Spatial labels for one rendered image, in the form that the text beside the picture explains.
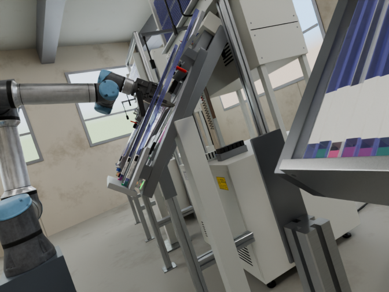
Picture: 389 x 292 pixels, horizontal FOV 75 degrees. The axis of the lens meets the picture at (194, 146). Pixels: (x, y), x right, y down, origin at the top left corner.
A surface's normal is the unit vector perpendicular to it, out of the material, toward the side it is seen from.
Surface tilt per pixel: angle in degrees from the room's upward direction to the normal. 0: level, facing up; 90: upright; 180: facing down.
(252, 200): 90
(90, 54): 90
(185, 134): 90
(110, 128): 90
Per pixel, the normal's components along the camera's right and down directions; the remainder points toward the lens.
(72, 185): 0.53, -0.14
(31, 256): 0.49, -0.45
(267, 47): 0.35, -0.07
